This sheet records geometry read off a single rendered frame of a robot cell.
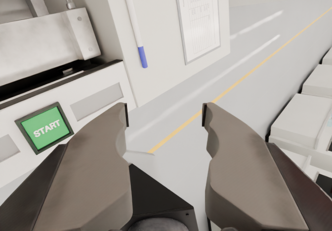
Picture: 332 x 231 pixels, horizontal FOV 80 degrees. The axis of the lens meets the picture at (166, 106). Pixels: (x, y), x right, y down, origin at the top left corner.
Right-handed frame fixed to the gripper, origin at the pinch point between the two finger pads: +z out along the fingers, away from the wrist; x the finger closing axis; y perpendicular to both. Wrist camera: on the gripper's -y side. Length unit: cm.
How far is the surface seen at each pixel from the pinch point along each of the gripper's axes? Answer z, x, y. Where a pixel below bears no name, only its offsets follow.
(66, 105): 15.0, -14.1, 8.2
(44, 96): 13.6, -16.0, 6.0
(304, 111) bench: 358, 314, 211
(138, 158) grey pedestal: 35, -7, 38
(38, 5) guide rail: 26.7, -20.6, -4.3
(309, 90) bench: 466, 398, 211
